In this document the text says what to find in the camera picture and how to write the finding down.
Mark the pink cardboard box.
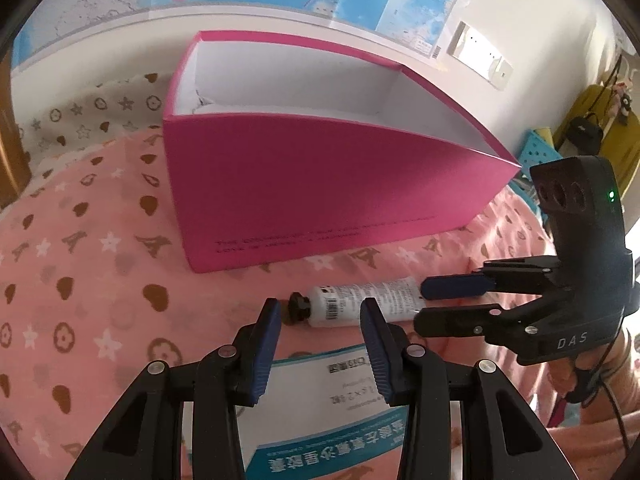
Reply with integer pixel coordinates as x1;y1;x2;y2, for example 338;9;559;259
163;30;518;273

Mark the small white ointment tube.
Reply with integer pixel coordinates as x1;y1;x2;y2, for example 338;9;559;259
286;278;425;328

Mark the pink patterned tablecloth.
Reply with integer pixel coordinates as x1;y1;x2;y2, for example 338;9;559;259
1;73;550;479

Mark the black hanging bag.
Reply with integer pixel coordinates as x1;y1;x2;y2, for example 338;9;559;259
564;54;624;156

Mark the white wall socket panel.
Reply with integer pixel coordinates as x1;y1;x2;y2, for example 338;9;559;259
447;22;513;91

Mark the yellow coat on rack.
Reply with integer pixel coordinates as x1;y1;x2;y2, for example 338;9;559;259
560;84;640;187

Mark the copper travel mug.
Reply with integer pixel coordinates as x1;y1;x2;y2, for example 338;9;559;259
0;51;32;208

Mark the blue perforated plastic basket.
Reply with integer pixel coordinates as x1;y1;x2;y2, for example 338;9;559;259
510;130;562;208

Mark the blue white medicine box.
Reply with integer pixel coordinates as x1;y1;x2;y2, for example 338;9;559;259
236;344;407;479

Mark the person's right hand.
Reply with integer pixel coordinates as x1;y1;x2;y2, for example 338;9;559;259
548;328;637;425

